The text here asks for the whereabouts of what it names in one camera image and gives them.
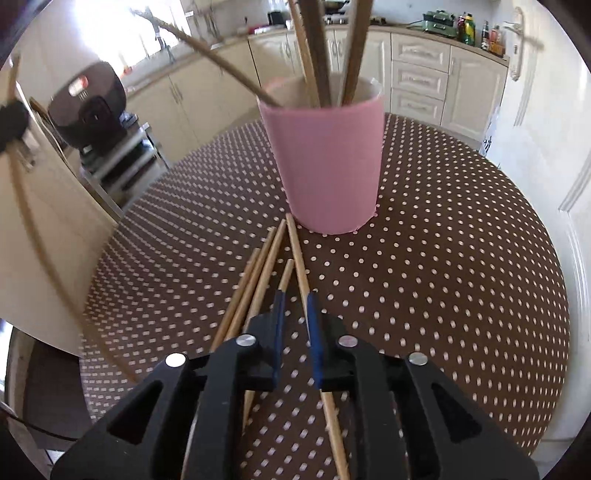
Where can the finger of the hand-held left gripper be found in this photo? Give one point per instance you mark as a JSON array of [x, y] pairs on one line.
[[11, 122]]

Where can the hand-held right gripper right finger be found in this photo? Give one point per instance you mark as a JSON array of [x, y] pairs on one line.
[[315, 341]]

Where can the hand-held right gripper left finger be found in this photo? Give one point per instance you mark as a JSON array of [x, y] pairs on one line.
[[278, 341]]

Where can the pink cup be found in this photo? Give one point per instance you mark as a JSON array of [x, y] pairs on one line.
[[323, 161]]

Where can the metal shelf cart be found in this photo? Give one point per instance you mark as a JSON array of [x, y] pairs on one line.
[[124, 161]]

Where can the kitchen window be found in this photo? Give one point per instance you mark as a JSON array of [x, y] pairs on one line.
[[120, 32]]

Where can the red food container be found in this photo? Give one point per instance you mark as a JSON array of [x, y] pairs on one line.
[[261, 29]]

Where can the white printed bag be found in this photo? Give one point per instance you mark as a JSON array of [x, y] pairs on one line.
[[489, 138]]

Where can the black kettle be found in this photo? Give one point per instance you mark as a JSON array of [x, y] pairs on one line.
[[275, 18]]

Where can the cream lower kitchen cabinets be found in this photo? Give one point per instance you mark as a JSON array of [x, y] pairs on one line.
[[471, 92]]

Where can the white door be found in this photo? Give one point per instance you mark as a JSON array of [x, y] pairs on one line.
[[545, 138]]

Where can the black gas stove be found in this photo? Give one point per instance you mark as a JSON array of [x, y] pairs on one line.
[[337, 20]]

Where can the red cap sauce bottle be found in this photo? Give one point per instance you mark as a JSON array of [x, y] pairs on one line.
[[461, 27]]

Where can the dark sauce bottle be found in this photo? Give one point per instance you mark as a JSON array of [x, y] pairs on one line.
[[484, 36]]

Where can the orange sauce bottle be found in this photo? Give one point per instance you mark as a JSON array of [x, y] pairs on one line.
[[496, 41]]

